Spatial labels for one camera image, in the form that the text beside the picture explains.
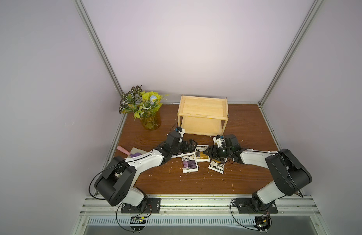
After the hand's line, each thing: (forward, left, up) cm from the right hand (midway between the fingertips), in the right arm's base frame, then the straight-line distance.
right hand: (205, 151), depth 88 cm
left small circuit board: (-35, +36, -6) cm, 50 cm away
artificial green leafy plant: (+29, +46, +14) cm, 56 cm away
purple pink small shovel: (-1, +50, -3) cm, 50 cm away
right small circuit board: (-34, -27, -7) cm, 44 cm away
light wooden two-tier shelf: (+16, +2, +16) cm, 22 cm away
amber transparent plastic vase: (+24, +39, 0) cm, 46 cm away
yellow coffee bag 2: (-8, -7, -4) cm, 11 cm away
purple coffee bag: (-6, +10, -4) cm, 12 cm away
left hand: (+1, +7, +5) cm, 9 cm away
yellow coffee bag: (-2, +3, -3) cm, 5 cm away
